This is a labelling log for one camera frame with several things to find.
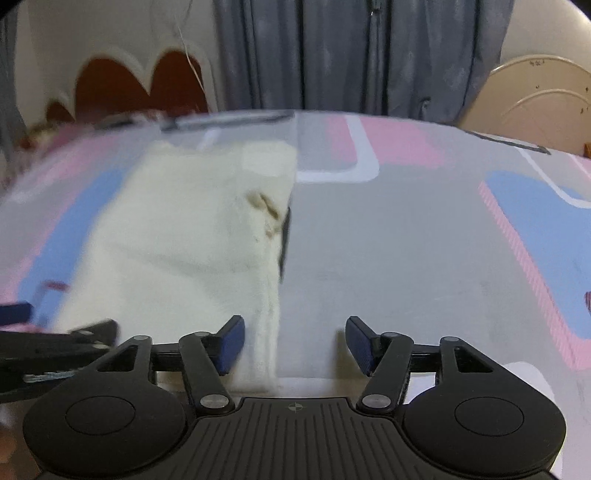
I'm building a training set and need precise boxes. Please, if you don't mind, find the cream knit sweater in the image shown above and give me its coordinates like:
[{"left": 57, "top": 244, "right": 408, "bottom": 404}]
[{"left": 55, "top": 140, "right": 297, "bottom": 393}]

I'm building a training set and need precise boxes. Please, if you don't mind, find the person left hand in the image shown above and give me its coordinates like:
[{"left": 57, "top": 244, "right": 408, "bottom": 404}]
[{"left": 0, "top": 425, "right": 17, "bottom": 480}]

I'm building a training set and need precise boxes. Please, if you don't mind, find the patterned grey pink bedsheet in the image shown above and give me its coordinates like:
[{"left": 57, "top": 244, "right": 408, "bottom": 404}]
[{"left": 1, "top": 112, "right": 590, "bottom": 479}]

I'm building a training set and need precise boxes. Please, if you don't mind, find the left blue side curtain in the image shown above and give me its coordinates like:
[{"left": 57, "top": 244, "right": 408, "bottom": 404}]
[{"left": 1, "top": 1, "right": 27, "bottom": 189}]

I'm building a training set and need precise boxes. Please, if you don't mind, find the red white scalloped headboard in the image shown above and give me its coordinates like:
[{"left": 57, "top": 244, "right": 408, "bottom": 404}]
[{"left": 42, "top": 41, "right": 219, "bottom": 123}]

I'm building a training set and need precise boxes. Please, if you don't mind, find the blue grey window curtain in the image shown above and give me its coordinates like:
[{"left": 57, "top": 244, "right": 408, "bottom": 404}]
[{"left": 214, "top": 0, "right": 514, "bottom": 124}]

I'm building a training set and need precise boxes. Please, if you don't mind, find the cream arched headboard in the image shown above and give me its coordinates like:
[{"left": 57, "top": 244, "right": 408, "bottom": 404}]
[{"left": 459, "top": 54, "right": 591, "bottom": 156}]

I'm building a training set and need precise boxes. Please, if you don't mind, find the white charger cable on wall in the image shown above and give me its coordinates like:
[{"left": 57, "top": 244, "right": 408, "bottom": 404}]
[{"left": 161, "top": 0, "right": 206, "bottom": 93}]

